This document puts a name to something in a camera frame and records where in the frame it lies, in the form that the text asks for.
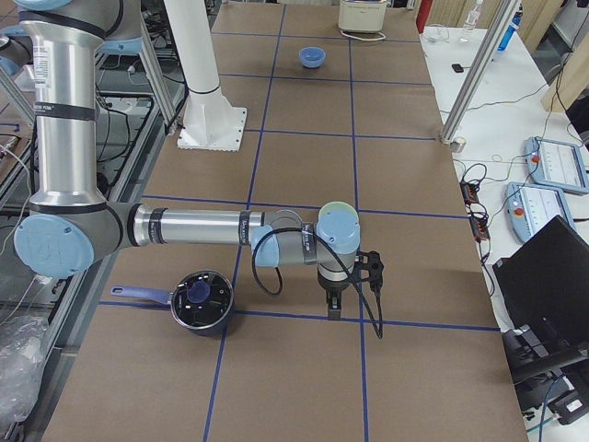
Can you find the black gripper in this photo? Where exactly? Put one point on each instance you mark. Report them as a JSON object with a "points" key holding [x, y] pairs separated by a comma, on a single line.
{"points": [[333, 288]]}

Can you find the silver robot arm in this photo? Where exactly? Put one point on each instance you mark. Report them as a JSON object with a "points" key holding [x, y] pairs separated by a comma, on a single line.
{"points": [[71, 225]]}

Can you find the blue bowl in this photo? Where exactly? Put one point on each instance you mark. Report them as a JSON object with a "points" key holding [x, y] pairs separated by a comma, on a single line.
{"points": [[312, 57]]}

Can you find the dark blue pot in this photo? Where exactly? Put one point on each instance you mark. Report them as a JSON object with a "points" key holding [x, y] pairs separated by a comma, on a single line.
{"points": [[158, 295]]}

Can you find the glass pot lid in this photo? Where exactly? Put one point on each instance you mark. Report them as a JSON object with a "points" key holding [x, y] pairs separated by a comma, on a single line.
{"points": [[203, 302]]}

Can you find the orange black adapter box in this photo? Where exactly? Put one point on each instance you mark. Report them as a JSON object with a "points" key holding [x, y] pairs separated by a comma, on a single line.
{"points": [[469, 192]]}

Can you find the black laptop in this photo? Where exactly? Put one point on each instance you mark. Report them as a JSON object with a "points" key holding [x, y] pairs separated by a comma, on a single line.
{"points": [[544, 287]]}

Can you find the lower teach pendant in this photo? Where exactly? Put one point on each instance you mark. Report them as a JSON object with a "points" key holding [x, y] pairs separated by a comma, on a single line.
{"points": [[531, 207]]}

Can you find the teach pendant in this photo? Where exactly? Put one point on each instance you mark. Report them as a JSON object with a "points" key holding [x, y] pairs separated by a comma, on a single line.
{"points": [[556, 163], [531, 207]]}

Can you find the upper teach pendant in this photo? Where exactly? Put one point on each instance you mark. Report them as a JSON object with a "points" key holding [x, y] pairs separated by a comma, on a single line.
{"points": [[556, 163]]}

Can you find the white toaster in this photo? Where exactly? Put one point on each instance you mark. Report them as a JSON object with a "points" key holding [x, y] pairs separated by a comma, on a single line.
{"points": [[362, 20]]}

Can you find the crumpled clear plastic bag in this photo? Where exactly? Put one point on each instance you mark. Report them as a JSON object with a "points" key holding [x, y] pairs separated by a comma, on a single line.
{"points": [[23, 356]]}

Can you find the clear plastic bottle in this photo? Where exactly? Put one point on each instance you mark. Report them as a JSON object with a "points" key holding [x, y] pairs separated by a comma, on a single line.
{"points": [[470, 21]]}

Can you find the blue water bottle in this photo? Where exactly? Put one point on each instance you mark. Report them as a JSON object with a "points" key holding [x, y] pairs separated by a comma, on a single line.
{"points": [[512, 28]]}

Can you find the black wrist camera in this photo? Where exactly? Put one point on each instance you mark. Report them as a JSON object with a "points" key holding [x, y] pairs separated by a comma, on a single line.
{"points": [[369, 268]]}

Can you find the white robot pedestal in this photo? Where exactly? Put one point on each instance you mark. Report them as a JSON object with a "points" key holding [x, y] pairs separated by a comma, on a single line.
{"points": [[210, 122]]}

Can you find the aluminium frame post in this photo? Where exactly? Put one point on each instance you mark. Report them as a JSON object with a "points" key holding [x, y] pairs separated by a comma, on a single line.
{"points": [[482, 59]]}

